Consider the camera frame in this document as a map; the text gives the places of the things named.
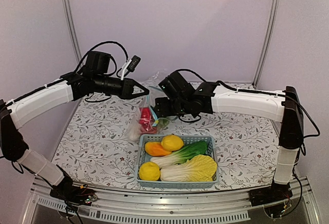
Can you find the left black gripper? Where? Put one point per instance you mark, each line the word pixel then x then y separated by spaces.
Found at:
pixel 127 89

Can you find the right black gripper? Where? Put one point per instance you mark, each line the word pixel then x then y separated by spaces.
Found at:
pixel 162 109

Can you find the red bell pepper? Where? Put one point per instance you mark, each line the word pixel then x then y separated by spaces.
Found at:
pixel 145 115

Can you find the green bell pepper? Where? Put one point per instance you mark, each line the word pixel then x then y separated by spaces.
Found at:
pixel 163 123

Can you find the blue zipper clear bag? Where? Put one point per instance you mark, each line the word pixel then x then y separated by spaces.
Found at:
pixel 149 101

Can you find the white radish with leaves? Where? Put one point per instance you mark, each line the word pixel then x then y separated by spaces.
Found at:
pixel 134 132

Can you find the yellow lemon front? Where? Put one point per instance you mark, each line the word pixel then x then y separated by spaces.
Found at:
pixel 149 171

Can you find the yellow lemon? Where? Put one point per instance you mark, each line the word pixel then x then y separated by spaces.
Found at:
pixel 149 171
pixel 172 143

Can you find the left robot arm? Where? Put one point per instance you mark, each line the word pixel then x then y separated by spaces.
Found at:
pixel 21 113

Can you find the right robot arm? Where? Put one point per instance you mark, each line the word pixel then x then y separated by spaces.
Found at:
pixel 282 106

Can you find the pink zipper clear bag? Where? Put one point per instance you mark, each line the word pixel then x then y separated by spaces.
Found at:
pixel 155 79

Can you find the yellow lemon back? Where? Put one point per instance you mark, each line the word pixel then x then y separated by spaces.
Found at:
pixel 172 143

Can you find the green bok choy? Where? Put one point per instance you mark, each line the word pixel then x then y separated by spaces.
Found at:
pixel 181 156

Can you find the orange mango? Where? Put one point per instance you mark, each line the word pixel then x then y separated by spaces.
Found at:
pixel 155 149

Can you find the light blue plastic basket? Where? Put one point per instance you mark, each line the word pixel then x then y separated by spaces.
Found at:
pixel 144 157

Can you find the napa cabbage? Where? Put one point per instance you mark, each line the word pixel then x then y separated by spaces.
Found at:
pixel 200 168

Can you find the front aluminium rail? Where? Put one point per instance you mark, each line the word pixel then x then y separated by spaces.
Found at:
pixel 116 205

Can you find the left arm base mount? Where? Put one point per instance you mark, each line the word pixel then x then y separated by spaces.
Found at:
pixel 77 195

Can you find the left aluminium frame post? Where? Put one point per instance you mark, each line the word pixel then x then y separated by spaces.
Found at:
pixel 71 29

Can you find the aluminium frame post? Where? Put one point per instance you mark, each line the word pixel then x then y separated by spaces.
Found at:
pixel 266 42
pixel 71 29

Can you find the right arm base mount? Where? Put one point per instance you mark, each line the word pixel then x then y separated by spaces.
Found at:
pixel 276 197

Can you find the right aluminium frame post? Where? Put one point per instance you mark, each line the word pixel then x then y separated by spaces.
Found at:
pixel 266 42

